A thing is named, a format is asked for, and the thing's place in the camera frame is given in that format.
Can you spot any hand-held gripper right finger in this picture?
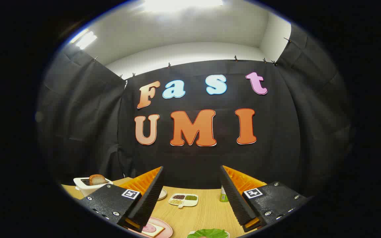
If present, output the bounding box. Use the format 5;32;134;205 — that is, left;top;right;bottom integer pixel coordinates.
219;165;311;233

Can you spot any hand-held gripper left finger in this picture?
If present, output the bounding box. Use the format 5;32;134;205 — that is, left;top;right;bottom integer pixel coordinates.
79;166;164;232

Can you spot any green lettuce leaf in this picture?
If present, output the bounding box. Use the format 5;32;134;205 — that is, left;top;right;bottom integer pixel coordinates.
188;229;229;238

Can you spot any toasted bread slice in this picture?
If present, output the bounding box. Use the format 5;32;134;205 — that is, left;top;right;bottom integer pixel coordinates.
89;174;106;185

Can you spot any white bread slice with crust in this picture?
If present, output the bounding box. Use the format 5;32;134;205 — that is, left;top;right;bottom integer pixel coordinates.
141;222;165;237

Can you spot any white divided dish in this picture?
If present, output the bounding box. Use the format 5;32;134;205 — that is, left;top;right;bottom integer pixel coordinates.
168;193;199;209

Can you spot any pink round plate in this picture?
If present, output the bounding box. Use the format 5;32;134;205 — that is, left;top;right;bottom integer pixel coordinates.
124;217;173;238

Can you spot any white toaster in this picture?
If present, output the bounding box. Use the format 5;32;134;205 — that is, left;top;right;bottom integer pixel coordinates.
73;177;114;198

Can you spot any black backdrop cloth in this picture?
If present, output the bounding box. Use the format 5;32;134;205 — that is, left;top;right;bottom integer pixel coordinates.
37;23;355;199

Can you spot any ceiling light panel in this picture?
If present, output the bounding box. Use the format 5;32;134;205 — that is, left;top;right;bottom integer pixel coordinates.
143;0;224;12
70;30;98;50

